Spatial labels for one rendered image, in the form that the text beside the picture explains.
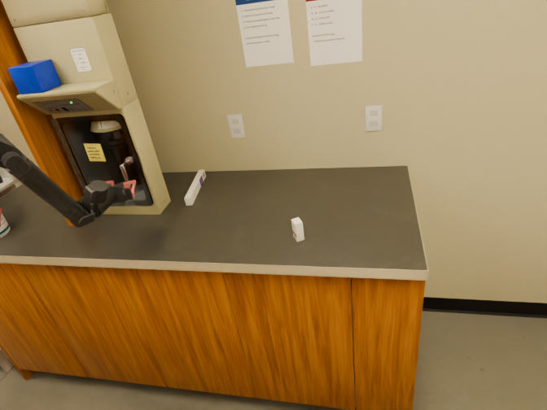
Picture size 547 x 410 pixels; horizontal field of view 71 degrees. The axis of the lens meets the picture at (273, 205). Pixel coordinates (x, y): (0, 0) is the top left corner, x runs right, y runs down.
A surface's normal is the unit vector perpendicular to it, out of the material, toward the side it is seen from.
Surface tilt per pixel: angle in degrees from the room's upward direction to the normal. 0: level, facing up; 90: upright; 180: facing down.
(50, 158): 90
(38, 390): 0
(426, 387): 0
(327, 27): 90
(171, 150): 90
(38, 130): 90
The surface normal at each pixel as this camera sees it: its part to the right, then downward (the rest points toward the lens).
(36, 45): -0.20, 0.54
